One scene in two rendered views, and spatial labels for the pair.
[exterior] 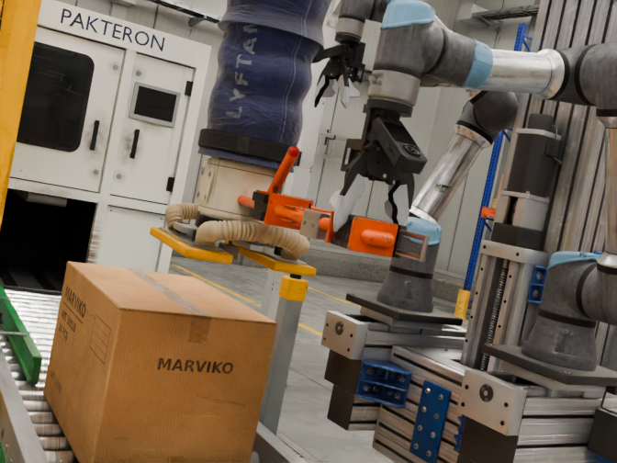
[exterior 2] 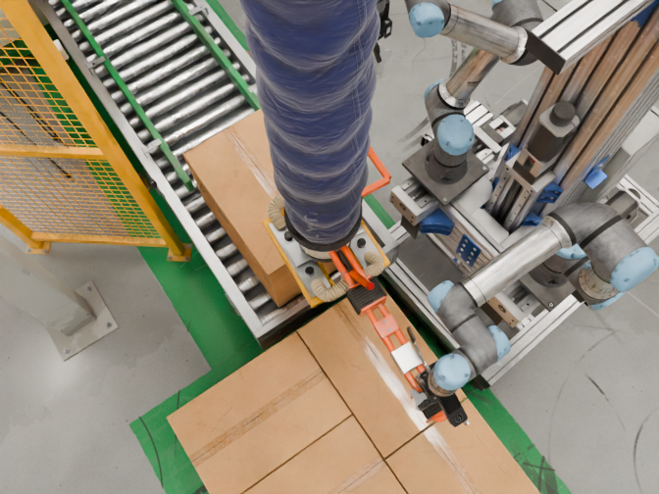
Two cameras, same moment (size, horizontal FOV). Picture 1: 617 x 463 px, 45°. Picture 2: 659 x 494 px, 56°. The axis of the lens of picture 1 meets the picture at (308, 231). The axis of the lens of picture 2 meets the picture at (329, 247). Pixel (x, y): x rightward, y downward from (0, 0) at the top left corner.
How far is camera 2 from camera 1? 1.92 m
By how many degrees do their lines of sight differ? 65
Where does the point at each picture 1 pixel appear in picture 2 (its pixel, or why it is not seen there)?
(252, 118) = (328, 238)
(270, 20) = (326, 209)
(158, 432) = not seen: hidden behind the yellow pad
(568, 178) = (580, 146)
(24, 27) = (44, 53)
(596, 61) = (595, 257)
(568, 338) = (556, 276)
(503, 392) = (511, 316)
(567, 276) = (560, 262)
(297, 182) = not seen: outside the picture
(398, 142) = (450, 415)
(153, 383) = not seen: hidden behind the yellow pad
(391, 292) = (436, 175)
